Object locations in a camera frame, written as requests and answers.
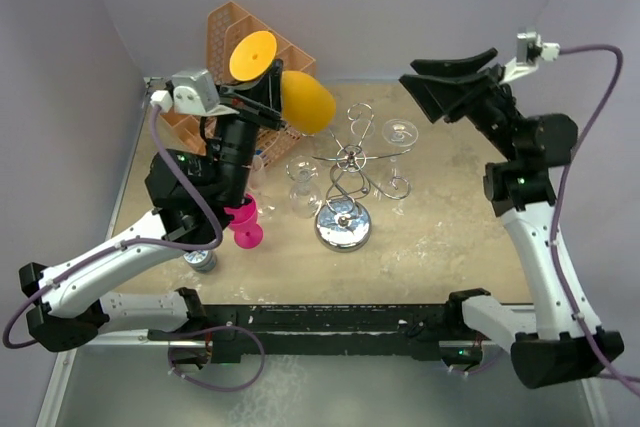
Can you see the orange plastic file organizer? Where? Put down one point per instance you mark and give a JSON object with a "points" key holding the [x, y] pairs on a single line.
{"points": [[226, 27]]}

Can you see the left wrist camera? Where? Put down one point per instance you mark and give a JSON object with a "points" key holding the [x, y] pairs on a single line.
{"points": [[191, 92]]}

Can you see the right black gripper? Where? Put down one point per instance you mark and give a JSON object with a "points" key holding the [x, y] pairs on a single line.
{"points": [[442, 84]]}

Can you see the yellow plastic goblet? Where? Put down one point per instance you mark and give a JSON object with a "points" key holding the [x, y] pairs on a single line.
{"points": [[306, 104]]}

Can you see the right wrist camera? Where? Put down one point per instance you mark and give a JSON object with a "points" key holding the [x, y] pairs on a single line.
{"points": [[531, 50]]}

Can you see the chrome wine glass rack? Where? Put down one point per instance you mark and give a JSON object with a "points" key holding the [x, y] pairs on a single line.
{"points": [[343, 224]]}

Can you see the black base frame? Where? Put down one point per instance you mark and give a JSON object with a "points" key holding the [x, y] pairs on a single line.
{"points": [[423, 332]]}

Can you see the clear wine glass left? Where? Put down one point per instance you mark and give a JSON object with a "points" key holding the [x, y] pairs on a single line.
{"points": [[256, 183]]}

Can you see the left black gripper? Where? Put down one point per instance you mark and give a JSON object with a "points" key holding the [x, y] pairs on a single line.
{"points": [[266, 108]]}

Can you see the clear round wine glass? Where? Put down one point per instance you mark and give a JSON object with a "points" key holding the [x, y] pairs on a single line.
{"points": [[304, 195]]}

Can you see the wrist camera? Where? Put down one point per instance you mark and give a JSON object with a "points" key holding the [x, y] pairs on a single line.
{"points": [[531, 50], [191, 92]]}

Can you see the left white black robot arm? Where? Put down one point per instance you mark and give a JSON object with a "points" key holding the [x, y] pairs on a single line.
{"points": [[193, 200]]}

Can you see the pink plastic goblet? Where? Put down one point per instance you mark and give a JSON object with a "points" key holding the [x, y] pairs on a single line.
{"points": [[248, 234]]}

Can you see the clear champagne flute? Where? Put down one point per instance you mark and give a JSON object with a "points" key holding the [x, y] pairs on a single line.
{"points": [[401, 135]]}

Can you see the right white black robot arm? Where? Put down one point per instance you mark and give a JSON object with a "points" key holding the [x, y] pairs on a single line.
{"points": [[564, 340]]}

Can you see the small round tin can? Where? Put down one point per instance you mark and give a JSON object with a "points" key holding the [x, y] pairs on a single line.
{"points": [[201, 261]]}

